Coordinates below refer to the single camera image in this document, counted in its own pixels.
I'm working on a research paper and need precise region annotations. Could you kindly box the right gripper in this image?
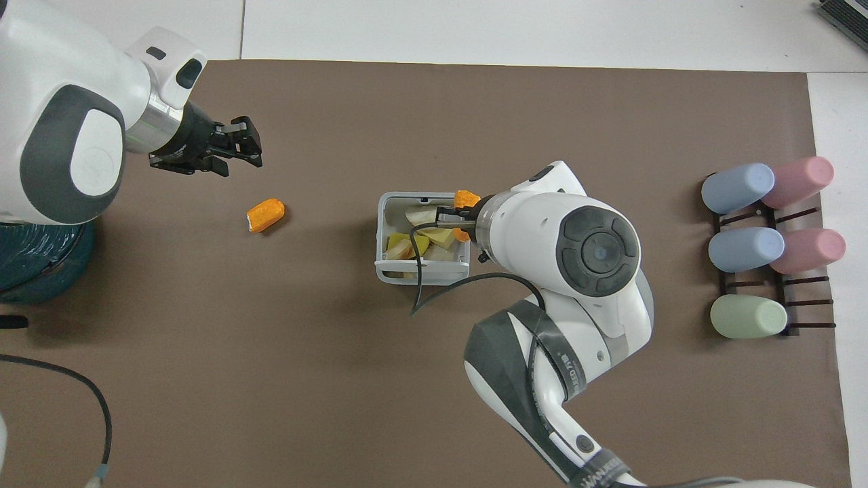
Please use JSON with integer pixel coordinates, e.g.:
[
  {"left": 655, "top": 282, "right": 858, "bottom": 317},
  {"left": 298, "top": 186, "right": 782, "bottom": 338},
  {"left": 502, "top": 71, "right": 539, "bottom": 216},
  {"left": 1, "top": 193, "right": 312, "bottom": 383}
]
[{"left": 434, "top": 195, "right": 490, "bottom": 235}]

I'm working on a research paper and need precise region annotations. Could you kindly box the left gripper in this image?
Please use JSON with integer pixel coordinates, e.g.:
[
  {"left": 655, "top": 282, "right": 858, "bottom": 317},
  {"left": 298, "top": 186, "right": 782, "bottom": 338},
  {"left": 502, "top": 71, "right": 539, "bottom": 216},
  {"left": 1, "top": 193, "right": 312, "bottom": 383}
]
[{"left": 149, "top": 101, "right": 264, "bottom": 179}]

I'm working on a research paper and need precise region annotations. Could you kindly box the orange trash piece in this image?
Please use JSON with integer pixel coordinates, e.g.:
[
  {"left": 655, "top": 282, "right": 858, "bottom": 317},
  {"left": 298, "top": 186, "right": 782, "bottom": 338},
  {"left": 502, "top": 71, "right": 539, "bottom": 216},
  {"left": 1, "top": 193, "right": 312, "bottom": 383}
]
[
  {"left": 452, "top": 189, "right": 483, "bottom": 243},
  {"left": 246, "top": 197, "right": 287, "bottom": 234}
]

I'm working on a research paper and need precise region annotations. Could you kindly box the yellow trash piece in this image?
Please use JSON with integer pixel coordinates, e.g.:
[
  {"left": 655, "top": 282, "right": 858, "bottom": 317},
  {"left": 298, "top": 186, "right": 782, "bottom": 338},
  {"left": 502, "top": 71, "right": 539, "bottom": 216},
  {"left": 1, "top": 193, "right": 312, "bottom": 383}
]
[{"left": 416, "top": 226, "right": 456, "bottom": 251}]

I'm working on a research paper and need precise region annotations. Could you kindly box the yellow-green trash piece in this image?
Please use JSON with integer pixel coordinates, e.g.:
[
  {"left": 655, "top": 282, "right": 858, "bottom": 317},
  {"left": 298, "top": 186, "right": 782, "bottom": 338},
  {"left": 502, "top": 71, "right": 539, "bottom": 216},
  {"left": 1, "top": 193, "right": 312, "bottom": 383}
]
[{"left": 386, "top": 233, "right": 431, "bottom": 259}]

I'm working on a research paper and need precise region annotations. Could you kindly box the white plastic bin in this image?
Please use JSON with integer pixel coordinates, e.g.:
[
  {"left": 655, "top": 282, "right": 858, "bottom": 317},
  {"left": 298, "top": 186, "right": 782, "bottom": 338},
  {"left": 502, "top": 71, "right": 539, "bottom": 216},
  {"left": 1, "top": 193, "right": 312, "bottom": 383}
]
[{"left": 374, "top": 191, "right": 471, "bottom": 286}]

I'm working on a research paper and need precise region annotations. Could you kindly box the teal round container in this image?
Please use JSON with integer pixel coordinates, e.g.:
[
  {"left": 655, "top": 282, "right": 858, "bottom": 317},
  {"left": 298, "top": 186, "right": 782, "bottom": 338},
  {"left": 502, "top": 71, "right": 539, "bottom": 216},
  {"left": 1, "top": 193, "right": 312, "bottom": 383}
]
[{"left": 0, "top": 220, "right": 96, "bottom": 304}]

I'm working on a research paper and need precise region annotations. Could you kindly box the blue cup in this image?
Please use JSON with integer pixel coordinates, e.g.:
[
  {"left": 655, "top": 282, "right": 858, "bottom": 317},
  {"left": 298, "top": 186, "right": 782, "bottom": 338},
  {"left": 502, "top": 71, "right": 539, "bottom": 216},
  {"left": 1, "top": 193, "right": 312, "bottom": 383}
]
[
  {"left": 701, "top": 163, "right": 776, "bottom": 216},
  {"left": 708, "top": 226, "right": 786, "bottom": 274}
]

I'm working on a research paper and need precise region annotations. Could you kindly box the green cup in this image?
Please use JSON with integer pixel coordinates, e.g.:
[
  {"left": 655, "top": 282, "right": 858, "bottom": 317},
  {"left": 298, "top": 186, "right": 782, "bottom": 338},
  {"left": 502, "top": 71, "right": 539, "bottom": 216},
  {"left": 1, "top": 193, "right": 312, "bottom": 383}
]
[{"left": 709, "top": 293, "right": 789, "bottom": 340}]

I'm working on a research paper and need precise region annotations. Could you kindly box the black cup rack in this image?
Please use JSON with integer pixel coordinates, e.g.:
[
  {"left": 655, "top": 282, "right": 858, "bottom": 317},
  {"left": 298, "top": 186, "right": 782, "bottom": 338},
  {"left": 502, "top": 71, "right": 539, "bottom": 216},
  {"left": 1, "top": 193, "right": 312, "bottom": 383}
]
[{"left": 711, "top": 206, "right": 837, "bottom": 338}]

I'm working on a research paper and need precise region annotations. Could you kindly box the pink cup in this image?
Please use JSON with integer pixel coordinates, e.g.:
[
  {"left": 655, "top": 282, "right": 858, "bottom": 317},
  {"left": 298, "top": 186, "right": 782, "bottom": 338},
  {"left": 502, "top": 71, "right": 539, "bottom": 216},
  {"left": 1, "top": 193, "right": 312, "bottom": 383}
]
[
  {"left": 759, "top": 156, "right": 835, "bottom": 210},
  {"left": 770, "top": 228, "right": 847, "bottom": 276}
]

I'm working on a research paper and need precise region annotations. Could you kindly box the dark grey ribbed object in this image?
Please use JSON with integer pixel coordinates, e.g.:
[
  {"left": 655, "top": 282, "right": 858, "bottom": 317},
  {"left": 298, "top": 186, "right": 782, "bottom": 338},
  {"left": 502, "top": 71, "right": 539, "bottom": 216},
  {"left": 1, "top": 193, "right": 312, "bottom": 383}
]
[{"left": 816, "top": 0, "right": 868, "bottom": 34}]

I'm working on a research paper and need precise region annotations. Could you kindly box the black cable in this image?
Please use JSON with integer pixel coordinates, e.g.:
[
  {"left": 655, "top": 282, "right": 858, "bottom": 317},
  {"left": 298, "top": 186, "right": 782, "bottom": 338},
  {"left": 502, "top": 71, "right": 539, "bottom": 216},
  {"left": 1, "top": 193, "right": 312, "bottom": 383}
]
[
  {"left": 0, "top": 352, "right": 113, "bottom": 488},
  {"left": 408, "top": 220, "right": 547, "bottom": 318}
]

